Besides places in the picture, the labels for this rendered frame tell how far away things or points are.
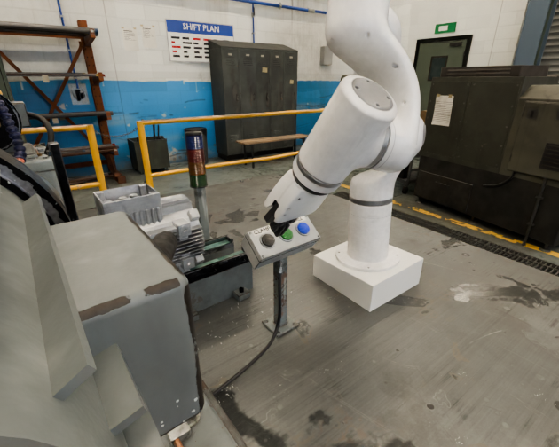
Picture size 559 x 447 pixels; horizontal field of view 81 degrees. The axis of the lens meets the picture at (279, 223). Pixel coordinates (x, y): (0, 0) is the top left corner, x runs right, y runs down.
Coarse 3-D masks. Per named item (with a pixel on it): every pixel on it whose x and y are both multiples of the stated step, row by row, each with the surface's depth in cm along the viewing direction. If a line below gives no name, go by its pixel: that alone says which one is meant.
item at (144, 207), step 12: (96, 192) 75; (108, 192) 77; (120, 192) 79; (132, 192) 81; (144, 192) 81; (156, 192) 75; (96, 204) 76; (108, 204) 69; (120, 204) 70; (132, 204) 72; (144, 204) 74; (156, 204) 75; (132, 216) 73; (144, 216) 75; (156, 216) 76
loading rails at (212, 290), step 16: (208, 240) 101; (224, 240) 103; (208, 256) 98; (224, 256) 94; (240, 256) 93; (192, 272) 85; (208, 272) 88; (224, 272) 91; (240, 272) 95; (192, 288) 86; (208, 288) 90; (224, 288) 93; (240, 288) 95; (192, 304) 88; (208, 304) 91
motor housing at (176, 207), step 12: (168, 204) 79; (180, 204) 80; (168, 216) 79; (180, 216) 80; (144, 228) 75; (156, 228) 76; (168, 228) 76; (192, 228) 79; (180, 240) 77; (192, 240) 79; (204, 240) 81; (180, 252) 78; (192, 252) 82; (180, 264) 80
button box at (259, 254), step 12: (264, 228) 72; (288, 228) 75; (312, 228) 77; (252, 240) 69; (276, 240) 71; (288, 240) 72; (300, 240) 74; (312, 240) 75; (252, 252) 70; (264, 252) 69; (276, 252) 70; (288, 252) 73; (252, 264) 71; (264, 264) 72
